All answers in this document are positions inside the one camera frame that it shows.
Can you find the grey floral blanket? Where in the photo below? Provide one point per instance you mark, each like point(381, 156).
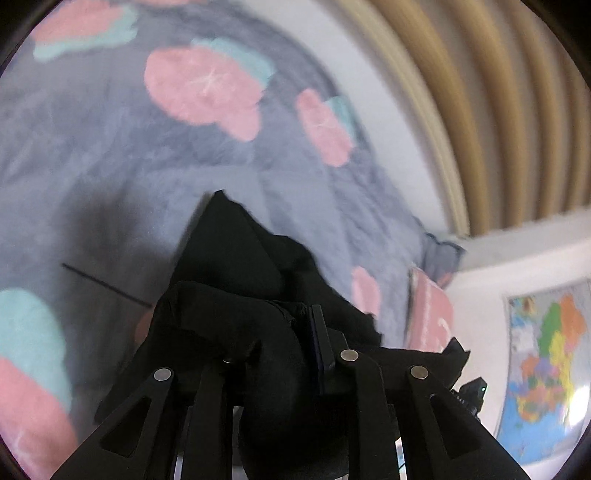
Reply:
point(115, 152)

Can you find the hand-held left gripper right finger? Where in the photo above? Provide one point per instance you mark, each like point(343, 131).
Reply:
point(319, 344)

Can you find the black hooded jacket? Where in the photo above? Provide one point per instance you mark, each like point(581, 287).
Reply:
point(249, 286)

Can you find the grey pillow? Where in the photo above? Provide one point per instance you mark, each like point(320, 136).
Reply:
point(443, 249)

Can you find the wall map poster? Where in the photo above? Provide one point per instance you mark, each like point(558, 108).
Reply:
point(540, 369)

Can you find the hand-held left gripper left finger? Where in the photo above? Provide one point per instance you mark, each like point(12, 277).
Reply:
point(210, 410)

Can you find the wooden headboard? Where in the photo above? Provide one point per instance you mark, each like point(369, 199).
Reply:
point(485, 106)

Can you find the pink folded quilt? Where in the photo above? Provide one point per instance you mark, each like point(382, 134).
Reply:
point(429, 316)

